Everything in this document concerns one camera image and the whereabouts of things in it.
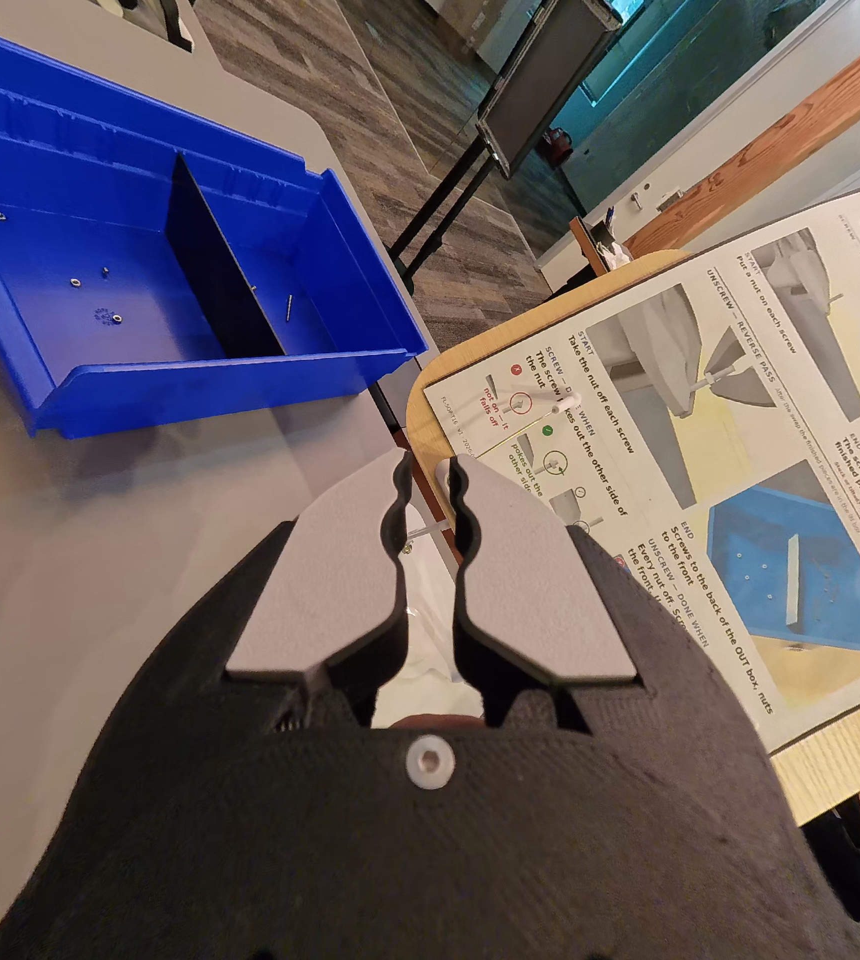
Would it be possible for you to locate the black bin divider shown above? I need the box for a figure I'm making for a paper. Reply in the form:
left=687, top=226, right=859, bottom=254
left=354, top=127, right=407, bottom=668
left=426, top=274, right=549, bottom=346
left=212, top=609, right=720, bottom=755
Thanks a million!
left=166, top=152, right=286, bottom=360

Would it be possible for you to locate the grey desk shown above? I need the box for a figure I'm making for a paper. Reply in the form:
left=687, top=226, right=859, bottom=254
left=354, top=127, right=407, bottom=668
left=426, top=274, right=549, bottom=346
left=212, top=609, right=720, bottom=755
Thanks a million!
left=0, top=0, right=461, bottom=960

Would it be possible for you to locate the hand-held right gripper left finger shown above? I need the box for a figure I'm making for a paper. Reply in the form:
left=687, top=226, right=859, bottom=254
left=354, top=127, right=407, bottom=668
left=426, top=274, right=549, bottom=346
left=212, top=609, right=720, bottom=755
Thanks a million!
left=224, top=448, right=416, bottom=729

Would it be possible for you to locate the small black object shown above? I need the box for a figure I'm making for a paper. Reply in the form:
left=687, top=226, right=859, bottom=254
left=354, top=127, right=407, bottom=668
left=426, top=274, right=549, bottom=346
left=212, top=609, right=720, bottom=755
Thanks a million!
left=158, top=0, right=196, bottom=52

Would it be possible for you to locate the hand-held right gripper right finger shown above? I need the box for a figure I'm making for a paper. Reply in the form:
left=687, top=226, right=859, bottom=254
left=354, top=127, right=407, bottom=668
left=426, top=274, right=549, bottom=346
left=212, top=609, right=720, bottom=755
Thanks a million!
left=447, top=454, right=641, bottom=729

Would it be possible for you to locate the large blue plastic bin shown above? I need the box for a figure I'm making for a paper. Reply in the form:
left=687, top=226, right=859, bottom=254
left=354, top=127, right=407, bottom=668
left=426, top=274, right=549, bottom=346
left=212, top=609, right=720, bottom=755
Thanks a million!
left=0, top=18, right=431, bottom=440

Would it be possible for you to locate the printed instruction sheet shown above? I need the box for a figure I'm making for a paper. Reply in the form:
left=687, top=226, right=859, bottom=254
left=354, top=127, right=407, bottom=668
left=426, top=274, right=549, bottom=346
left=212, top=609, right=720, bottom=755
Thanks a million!
left=424, top=174, right=860, bottom=755

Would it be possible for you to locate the wooden door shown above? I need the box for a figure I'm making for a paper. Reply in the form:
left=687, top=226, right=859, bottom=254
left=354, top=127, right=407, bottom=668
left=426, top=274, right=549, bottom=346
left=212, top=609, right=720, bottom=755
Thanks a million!
left=621, top=56, right=860, bottom=260

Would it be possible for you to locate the wooden board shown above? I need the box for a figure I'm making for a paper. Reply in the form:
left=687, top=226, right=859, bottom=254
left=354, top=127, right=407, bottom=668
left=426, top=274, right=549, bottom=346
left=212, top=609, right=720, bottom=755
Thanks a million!
left=405, top=174, right=860, bottom=826

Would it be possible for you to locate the black display on stand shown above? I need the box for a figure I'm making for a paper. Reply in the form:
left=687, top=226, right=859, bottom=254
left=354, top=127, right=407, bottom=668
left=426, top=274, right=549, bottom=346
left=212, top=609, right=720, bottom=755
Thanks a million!
left=387, top=0, right=624, bottom=301

